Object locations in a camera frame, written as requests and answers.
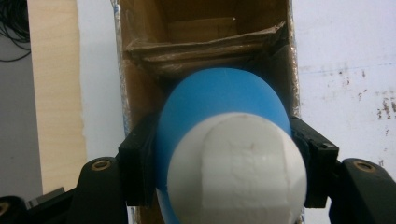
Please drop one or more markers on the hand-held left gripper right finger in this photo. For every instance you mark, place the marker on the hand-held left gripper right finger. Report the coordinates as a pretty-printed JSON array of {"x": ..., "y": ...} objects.
[{"x": 320, "y": 168}]

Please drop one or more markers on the blue cardboard box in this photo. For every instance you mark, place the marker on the blue cardboard box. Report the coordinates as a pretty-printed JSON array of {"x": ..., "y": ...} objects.
[{"x": 202, "y": 37}]

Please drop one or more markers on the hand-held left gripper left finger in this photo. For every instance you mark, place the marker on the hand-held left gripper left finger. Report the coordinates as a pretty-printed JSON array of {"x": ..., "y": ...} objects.
[{"x": 138, "y": 161}]

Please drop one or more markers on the white table mat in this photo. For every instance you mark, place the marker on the white table mat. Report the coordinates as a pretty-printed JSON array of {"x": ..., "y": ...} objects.
[{"x": 345, "y": 62}]

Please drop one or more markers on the blue bottle with white cap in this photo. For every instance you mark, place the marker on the blue bottle with white cap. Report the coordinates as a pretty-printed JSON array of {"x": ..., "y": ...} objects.
[{"x": 224, "y": 130}]

